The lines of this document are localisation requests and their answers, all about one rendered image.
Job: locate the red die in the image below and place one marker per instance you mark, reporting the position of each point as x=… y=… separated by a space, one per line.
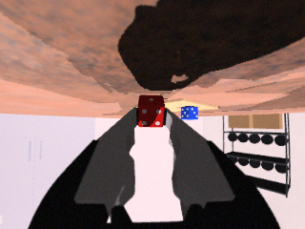
x=151 y=110

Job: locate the beige flat mat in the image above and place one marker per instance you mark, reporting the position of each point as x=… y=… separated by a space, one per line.
x=175 y=105

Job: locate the blue die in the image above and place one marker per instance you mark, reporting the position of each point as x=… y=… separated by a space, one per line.
x=189 y=112

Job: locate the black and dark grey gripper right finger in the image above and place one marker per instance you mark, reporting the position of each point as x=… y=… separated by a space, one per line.
x=204 y=175

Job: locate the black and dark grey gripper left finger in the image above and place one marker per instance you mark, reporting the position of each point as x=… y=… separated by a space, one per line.
x=101 y=176

